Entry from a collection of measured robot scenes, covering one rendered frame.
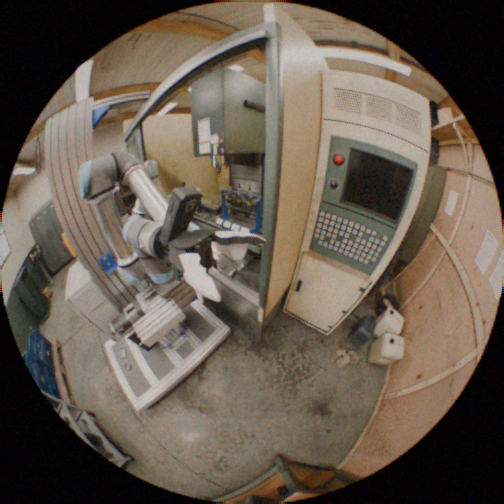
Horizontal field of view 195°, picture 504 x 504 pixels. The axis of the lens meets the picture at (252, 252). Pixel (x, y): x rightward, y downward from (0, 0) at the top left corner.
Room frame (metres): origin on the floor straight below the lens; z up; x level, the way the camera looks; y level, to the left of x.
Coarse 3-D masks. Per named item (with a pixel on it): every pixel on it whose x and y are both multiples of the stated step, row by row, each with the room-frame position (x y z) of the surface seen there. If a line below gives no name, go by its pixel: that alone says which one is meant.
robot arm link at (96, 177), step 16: (96, 160) 0.36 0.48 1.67; (112, 160) 0.40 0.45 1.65; (80, 176) 0.29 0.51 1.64; (96, 176) 0.34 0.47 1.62; (112, 176) 0.39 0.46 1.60; (80, 192) 0.32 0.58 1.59; (96, 192) 0.33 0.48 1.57; (112, 192) 0.39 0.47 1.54; (96, 208) 0.33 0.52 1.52; (112, 208) 0.37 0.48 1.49; (112, 224) 0.34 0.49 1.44; (112, 240) 0.33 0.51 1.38; (128, 256) 0.34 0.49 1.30; (128, 272) 0.31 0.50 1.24; (144, 272) 0.36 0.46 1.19
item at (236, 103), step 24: (216, 72) 1.30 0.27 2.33; (240, 72) 1.41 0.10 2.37; (192, 96) 1.50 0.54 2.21; (216, 96) 1.30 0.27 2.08; (240, 96) 1.41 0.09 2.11; (264, 96) 1.70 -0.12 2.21; (192, 120) 1.51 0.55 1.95; (216, 120) 1.30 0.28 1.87; (240, 120) 1.41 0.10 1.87; (264, 120) 1.70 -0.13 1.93; (216, 144) 1.31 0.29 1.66; (240, 144) 1.40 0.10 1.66; (264, 144) 1.71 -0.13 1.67
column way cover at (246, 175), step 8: (232, 168) 2.08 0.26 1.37; (240, 168) 1.99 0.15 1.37; (248, 168) 1.91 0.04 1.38; (256, 168) 1.84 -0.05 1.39; (232, 176) 2.08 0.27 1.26; (240, 176) 1.99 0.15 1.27; (248, 176) 1.92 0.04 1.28; (256, 176) 1.84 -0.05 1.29; (240, 184) 2.00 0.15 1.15; (248, 184) 1.92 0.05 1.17; (256, 184) 1.85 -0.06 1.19; (256, 192) 1.84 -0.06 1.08
